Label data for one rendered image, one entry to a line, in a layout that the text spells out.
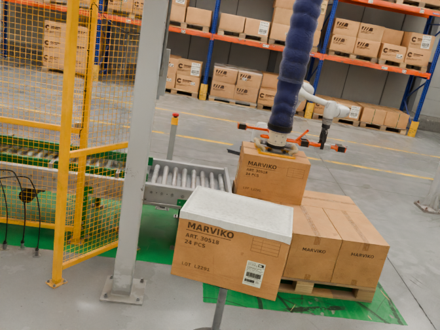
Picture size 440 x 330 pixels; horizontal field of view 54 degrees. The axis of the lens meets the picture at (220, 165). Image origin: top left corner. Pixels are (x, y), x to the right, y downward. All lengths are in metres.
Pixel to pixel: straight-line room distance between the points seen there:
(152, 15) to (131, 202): 1.20
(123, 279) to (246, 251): 1.20
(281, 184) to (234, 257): 1.64
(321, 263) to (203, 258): 1.46
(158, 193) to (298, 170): 1.24
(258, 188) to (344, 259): 0.95
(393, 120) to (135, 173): 9.68
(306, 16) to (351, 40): 7.60
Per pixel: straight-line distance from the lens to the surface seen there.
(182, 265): 2.49
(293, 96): 3.83
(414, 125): 12.03
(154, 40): 2.70
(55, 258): 3.36
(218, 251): 2.39
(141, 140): 2.82
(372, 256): 3.77
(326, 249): 3.61
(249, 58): 12.25
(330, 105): 3.99
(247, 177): 3.87
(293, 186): 3.94
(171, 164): 4.33
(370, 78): 12.92
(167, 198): 3.76
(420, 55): 11.89
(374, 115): 11.78
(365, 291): 3.93
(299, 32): 3.77
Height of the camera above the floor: 2.02
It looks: 19 degrees down
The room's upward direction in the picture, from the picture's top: 10 degrees clockwise
